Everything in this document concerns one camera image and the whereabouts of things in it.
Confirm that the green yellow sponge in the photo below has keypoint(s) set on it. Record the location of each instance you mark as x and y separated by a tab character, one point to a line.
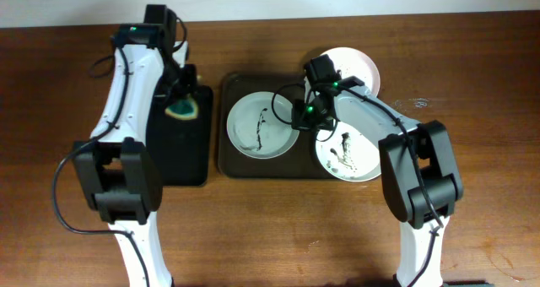
185	110

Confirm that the dark brown large tray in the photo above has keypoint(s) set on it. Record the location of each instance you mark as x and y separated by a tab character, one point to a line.
300	162

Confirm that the white plate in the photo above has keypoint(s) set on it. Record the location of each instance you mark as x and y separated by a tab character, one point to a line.
255	131
351	62
347	154

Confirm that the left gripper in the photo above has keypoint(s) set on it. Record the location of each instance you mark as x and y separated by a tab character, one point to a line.
187	86

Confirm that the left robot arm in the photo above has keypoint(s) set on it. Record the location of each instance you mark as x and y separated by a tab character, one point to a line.
115	170

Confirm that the black small tray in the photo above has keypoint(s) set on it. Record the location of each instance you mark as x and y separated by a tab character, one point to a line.
180	148

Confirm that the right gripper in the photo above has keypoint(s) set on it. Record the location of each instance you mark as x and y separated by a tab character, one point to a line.
304	121

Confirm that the white plate top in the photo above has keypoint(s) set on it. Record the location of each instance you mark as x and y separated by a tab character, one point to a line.
351	62

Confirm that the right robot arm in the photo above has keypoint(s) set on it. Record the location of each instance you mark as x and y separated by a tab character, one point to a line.
420	179

